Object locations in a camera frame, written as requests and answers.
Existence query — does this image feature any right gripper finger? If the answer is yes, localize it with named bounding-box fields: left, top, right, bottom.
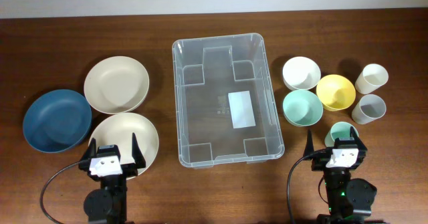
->
left=303, top=129, right=314, bottom=158
left=350, top=126, right=362, bottom=147

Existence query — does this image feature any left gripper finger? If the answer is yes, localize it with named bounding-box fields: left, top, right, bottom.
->
left=81, top=138, right=96, bottom=160
left=132, top=132, right=145, bottom=166

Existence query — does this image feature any mint green cup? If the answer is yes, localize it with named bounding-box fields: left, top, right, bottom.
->
left=324, top=122, right=358, bottom=147

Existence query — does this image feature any beige plate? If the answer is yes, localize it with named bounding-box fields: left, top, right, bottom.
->
left=84, top=56, right=150, bottom=114
left=90, top=112, right=159, bottom=176

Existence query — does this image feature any dark blue plate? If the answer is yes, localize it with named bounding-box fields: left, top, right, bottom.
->
left=23, top=89, right=92, bottom=153

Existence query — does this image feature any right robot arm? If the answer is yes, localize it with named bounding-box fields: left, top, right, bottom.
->
left=303, top=127, right=377, bottom=223

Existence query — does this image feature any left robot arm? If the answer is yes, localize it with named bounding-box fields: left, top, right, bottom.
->
left=78, top=134, right=146, bottom=223

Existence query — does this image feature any grey cup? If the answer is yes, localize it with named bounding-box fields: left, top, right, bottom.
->
left=352, top=94, right=387, bottom=124

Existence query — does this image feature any mint green bowl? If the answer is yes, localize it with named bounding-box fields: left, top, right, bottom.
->
left=282, top=90, right=324, bottom=127

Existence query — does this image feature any yellow bowl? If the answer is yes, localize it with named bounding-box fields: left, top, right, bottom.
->
left=316, top=74, right=356, bottom=112

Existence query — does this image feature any cream cup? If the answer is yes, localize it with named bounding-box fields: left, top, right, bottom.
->
left=355, top=64, right=389, bottom=94

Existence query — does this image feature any white bowl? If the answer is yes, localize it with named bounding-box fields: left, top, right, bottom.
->
left=282, top=56, right=321, bottom=91

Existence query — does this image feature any clear plastic storage bin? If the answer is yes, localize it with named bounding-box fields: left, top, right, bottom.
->
left=172, top=33, right=285, bottom=169

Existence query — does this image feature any right black cable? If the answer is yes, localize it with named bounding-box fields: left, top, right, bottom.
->
left=286, top=149, right=335, bottom=224

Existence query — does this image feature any black cable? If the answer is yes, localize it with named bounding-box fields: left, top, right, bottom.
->
left=39, top=160, right=92, bottom=224
left=286, top=149, right=335, bottom=224

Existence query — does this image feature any left black cable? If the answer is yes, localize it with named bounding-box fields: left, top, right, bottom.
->
left=39, top=160, right=92, bottom=224

